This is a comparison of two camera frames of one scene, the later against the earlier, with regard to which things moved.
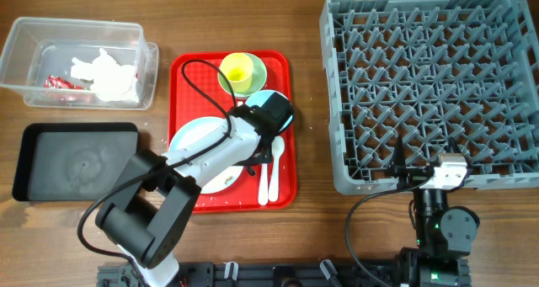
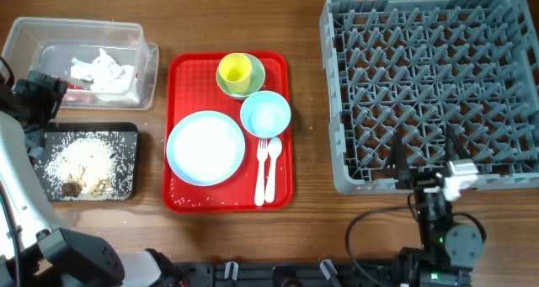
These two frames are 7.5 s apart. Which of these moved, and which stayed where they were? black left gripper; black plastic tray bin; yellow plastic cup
Moved: black left gripper
Stayed: yellow plastic cup; black plastic tray bin
